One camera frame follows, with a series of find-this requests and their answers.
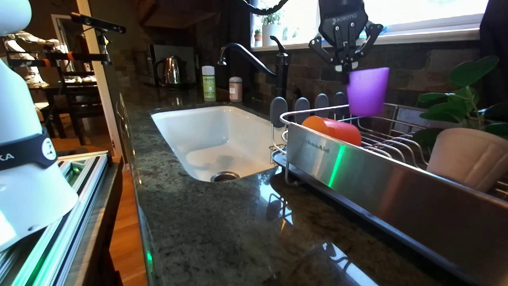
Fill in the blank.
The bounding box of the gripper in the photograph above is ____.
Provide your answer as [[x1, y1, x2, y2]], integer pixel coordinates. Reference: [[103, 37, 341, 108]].
[[308, 0, 384, 84]]

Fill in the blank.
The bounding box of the purple plastic cup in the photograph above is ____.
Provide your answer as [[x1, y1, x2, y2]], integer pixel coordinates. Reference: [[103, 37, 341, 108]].
[[346, 67, 391, 117]]

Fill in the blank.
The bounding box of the orange plastic cup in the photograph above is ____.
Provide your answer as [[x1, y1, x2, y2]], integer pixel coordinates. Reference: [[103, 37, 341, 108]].
[[301, 115, 363, 147]]

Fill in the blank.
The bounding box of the white sink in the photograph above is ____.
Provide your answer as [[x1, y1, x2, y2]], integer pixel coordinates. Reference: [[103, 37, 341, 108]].
[[150, 105, 287, 183]]

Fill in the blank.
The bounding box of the black tap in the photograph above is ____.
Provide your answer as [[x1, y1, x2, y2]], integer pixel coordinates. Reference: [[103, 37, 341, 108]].
[[216, 35, 291, 100]]

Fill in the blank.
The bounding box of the window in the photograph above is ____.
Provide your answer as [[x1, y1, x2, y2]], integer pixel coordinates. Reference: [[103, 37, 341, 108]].
[[250, 0, 489, 51]]

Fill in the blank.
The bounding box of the pink bottle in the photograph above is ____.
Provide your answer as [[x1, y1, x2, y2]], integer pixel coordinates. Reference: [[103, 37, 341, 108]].
[[229, 76, 243, 103]]

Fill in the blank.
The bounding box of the soap bottle with green label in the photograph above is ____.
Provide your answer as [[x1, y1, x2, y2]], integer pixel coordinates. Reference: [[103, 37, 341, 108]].
[[201, 65, 217, 102]]

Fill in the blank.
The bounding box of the stainless steel dish rack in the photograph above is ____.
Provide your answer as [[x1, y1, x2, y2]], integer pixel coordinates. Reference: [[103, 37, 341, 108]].
[[270, 92, 508, 286]]

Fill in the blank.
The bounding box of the silver appliance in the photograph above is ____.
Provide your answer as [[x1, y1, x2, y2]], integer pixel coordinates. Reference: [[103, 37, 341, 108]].
[[148, 44, 198, 86]]

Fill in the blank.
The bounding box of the potted plant in white pot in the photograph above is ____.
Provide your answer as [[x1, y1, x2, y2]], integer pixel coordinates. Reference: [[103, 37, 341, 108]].
[[412, 55, 508, 193]]

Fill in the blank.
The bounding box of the steel kettle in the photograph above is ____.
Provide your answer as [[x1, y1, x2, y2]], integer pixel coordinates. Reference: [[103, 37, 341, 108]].
[[154, 55, 188, 87]]

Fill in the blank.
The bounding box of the dark wooden chair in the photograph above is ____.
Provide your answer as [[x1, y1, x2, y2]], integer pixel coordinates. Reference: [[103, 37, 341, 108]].
[[56, 66, 107, 146]]

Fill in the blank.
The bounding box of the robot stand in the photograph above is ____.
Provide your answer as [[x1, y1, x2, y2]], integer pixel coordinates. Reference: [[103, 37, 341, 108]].
[[0, 150, 124, 286]]

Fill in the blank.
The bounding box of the drawer handle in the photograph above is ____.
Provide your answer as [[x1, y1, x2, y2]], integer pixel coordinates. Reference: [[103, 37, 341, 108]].
[[115, 93, 129, 132]]

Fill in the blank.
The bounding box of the camera on mount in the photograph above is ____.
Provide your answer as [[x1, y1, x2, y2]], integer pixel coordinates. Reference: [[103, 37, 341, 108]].
[[6, 12, 127, 69]]

